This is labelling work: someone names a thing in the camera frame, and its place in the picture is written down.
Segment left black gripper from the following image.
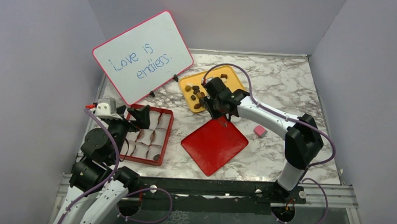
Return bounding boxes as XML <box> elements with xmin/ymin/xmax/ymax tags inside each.
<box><xmin>105</xmin><ymin>102</ymin><xmax>151</xmax><ymax>165</ymax></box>

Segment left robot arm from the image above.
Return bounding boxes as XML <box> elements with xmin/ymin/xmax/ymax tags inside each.
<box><xmin>53</xmin><ymin>98</ymin><xmax>151</xmax><ymax>224</ymax></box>

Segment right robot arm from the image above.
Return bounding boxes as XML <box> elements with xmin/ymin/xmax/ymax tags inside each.
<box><xmin>203</xmin><ymin>87</ymin><xmax>324</xmax><ymax>202</ymax></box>

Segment red chocolate box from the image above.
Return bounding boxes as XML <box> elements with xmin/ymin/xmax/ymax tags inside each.
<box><xmin>120</xmin><ymin>107</ymin><xmax>174</xmax><ymax>167</ymax></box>

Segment yellow plastic tray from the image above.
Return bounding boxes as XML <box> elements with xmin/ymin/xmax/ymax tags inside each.
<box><xmin>178</xmin><ymin>66</ymin><xmax>245</xmax><ymax>113</ymax></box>

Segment red box lid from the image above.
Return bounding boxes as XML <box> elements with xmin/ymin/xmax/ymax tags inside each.
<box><xmin>181</xmin><ymin>118</ymin><xmax>249</xmax><ymax>177</ymax></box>

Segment pink eraser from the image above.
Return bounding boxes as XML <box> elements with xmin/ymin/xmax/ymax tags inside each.
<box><xmin>254</xmin><ymin>126</ymin><xmax>267</xmax><ymax>138</ymax></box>

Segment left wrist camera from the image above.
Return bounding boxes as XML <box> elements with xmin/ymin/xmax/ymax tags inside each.
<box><xmin>85</xmin><ymin>97</ymin><xmax>123</xmax><ymax>119</ymax></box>

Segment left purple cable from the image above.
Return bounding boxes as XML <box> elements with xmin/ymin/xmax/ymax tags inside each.
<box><xmin>55</xmin><ymin>106</ymin><xmax>123</xmax><ymax>224</ymax></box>

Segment purple cable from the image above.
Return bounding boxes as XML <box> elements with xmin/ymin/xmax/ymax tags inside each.
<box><xmin>55</xmin><ymin>106</ymin><xmax>123</xmax><ymax>224</ymax></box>
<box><xmin>197</xmin><ymin>62</ymin><xmax>341</xmax><ymax>170</ymax></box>

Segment white board with pink frame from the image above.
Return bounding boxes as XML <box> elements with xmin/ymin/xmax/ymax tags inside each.
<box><xmin>92</xmin><ymin>10</ymin><xmax>194</xmax><ymax>105</ymax></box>

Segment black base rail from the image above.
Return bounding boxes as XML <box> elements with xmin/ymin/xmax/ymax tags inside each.
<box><xmin>116</xmin><ymin>176</ymin><xmax>306</xmax><ymax>215</ymax></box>

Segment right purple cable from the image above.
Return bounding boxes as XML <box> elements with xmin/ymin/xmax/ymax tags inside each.
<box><xmin>197</xmin><ymin>62</ymin><xmax>341</xmax><ymax>170</ymax></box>

